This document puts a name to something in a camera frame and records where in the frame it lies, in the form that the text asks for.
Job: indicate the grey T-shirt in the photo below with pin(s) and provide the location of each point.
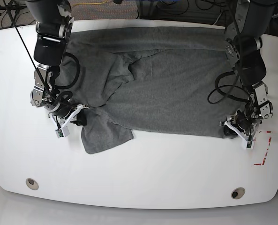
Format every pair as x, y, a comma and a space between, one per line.
155, 79

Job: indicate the red tape rectangle marking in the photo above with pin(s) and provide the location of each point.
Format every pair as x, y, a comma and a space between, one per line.
261, 147

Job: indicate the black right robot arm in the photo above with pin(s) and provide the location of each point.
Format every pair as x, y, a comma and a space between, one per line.
54, 23

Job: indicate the black tripod stand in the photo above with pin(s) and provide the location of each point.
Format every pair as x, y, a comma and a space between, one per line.
12, 9

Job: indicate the right table cable grommet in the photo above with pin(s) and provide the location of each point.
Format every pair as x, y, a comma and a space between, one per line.
238, 193

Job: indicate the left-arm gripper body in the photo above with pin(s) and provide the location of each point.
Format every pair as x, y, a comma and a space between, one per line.
245, 123

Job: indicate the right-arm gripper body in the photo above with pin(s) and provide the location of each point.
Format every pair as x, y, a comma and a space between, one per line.
62, 116

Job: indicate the left table cable grommet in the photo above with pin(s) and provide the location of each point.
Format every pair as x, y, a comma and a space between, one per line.
32, 184

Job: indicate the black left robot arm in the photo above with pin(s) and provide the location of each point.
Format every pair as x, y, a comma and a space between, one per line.
243, 43

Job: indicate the table cable grommet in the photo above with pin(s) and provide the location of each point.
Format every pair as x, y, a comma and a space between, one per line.
238, 193
32, 184

